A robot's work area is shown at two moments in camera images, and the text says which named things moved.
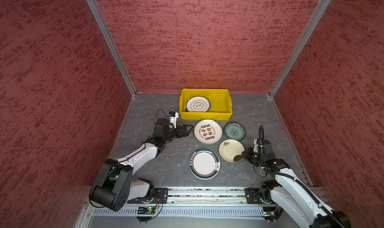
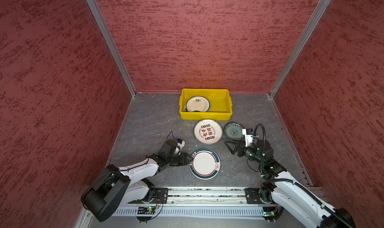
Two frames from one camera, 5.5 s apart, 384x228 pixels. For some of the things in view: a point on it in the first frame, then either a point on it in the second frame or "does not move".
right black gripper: (246, 154) does not move
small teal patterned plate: (234, 130) does not move
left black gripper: (185, 133) → (184, 159)
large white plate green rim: (204, 163) does not move
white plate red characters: (208, 131) does not move
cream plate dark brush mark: (231, 150) → (197, 104)
